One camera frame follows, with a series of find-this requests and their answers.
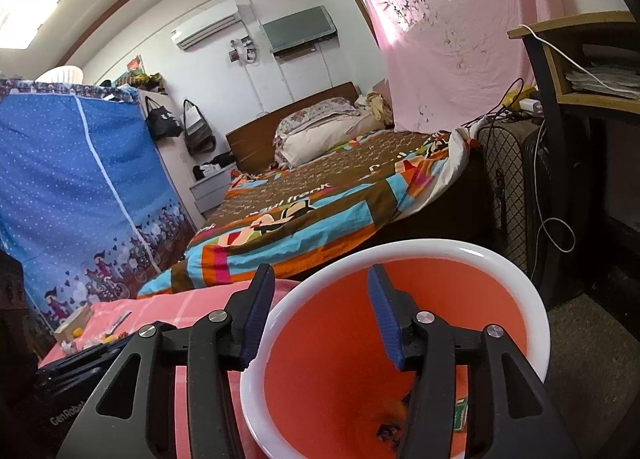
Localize brown wooden headboard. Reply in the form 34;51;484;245
226;81;361;174

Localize black hanging bag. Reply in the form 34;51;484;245
145;98;184;141

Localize grey hanging bag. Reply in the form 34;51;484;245
182;100;217;156

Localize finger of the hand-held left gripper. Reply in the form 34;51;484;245
75;328;143;365

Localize pink checkered tablecloth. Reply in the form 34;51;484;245
37;279;301;459

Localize yellow crumpled cloth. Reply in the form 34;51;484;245
357;90;397;128

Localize green packet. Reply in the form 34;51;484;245
452;396;471;432

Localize wooden shelf desk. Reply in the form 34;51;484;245
507;11;640;312

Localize white air conditioner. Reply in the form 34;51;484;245
170;0;240;50

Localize white cable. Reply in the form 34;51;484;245
519;24;640;254

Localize dark lattice-pattern suitcase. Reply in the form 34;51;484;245
477;116;553;287

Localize beige pillow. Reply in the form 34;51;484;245
281;116;383;170

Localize orange bin with white rim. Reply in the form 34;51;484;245
240;238;551;459

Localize floral pillow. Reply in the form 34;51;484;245
274;98;361;150

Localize brown wooden furniture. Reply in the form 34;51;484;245
0;249;57;392

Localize clothes pile on nightstand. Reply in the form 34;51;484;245
192;151;236;180

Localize pink floral curtain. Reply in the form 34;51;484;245
356;0;628;136

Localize clutter pile on cabinet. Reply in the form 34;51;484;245
99;56;167;96

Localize blue printed fabric wardrobe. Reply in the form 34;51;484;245
0;79;198;335

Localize white plastic chair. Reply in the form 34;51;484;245
36;66;85;85

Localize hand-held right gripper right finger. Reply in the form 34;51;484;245
367;264;583;459

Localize wall socket fixtures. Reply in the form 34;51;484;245
228;37;260;64

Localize black cables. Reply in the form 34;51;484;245
462;78;540;136

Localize colourful patchwork blanket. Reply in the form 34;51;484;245
137;129;481;297

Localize stack of papers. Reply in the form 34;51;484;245
565;58;640;100

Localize thick old book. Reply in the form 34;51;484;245
54;303;94;344

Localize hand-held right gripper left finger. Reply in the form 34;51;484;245
52;264;277;459

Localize white nightstand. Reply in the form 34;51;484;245
190;171;237;214

